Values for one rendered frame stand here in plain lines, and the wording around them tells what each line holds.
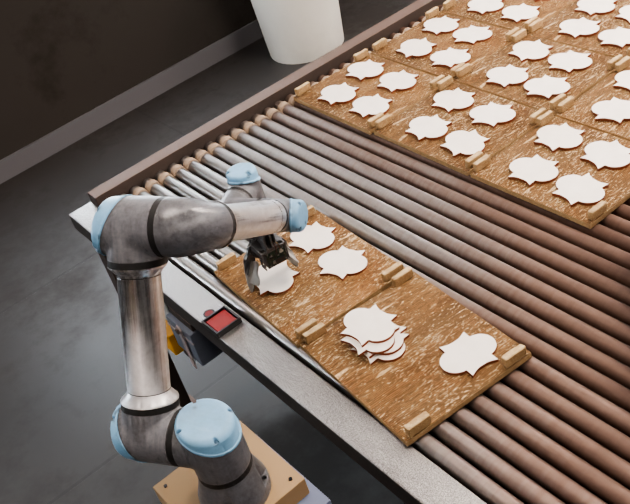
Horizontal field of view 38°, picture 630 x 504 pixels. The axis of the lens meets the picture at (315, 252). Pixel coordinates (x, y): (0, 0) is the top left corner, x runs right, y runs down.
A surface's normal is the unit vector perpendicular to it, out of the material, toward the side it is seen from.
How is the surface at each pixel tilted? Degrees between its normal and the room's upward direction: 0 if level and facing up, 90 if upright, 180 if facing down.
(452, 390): 0
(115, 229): 57
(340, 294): 0
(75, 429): 0
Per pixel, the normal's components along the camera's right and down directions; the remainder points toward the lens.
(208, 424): -0.09, -0.75
